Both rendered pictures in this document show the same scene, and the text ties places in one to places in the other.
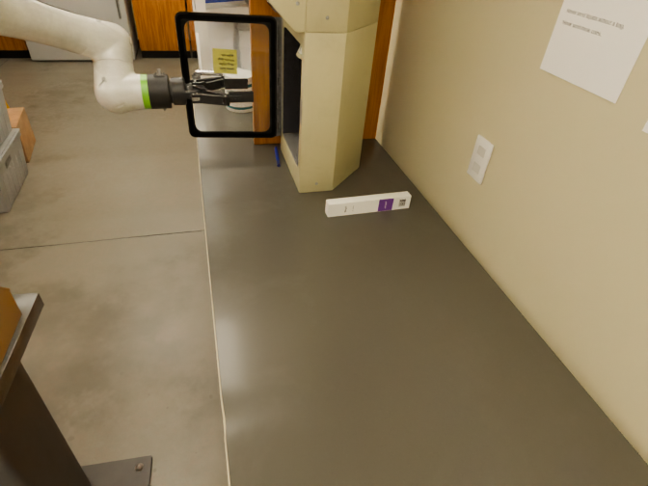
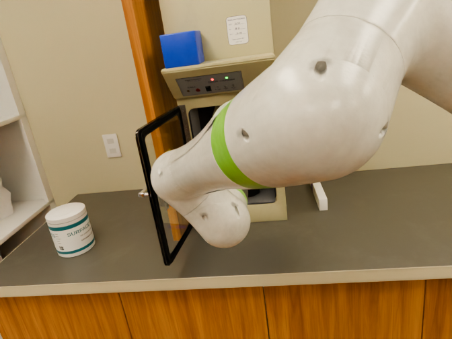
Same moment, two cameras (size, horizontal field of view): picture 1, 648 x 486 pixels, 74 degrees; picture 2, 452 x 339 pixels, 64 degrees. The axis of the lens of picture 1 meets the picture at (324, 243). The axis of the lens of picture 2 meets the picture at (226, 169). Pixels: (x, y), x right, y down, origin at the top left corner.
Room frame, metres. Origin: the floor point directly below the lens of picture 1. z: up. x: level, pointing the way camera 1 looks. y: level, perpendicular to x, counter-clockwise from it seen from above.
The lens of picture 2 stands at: (0.85, 1.18, 1.58)
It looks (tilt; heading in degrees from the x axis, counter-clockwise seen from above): 20 degrees down; 297
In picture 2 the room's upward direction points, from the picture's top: 8 degrees counter-clockwise
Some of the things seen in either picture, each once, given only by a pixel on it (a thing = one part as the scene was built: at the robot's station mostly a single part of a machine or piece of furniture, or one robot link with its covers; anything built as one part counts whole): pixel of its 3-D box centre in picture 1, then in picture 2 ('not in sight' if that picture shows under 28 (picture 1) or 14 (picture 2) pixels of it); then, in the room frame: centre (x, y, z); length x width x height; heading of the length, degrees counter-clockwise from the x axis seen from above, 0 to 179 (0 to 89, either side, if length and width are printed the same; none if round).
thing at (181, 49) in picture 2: not in sight; (183, 49); (1.41, 0.23, 1.56); 0.10 x 0.10 x 0.09; 18
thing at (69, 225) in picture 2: not in sight; (70, 229); (1.87, 0.42, 1.02); 0.13 x 0.13 x 0.15
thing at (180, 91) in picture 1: (188, 91); not in sight; (1.22, 0.42, 1.22); 0.09 x 0.08 x 0.07; 109
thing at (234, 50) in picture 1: (229, 80); (172, 181); (1.45, 0.36, 1.19); 0.30 x 0.01 x 0.40; 101
